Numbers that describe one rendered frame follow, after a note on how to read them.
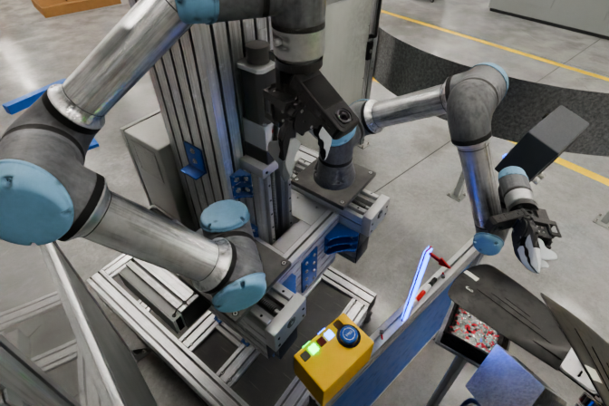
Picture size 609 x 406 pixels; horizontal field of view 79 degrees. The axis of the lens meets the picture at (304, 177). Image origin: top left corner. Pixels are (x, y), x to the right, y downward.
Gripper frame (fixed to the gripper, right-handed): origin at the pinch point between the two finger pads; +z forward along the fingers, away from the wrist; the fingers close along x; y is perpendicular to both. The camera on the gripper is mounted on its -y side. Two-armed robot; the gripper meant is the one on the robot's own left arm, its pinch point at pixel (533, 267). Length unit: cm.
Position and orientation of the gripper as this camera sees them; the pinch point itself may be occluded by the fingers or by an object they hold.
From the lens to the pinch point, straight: 102.8
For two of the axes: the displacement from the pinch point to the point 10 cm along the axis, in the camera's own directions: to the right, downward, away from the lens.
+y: 9.7, 2.2, -0.9
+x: -1.0, 7.4, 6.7
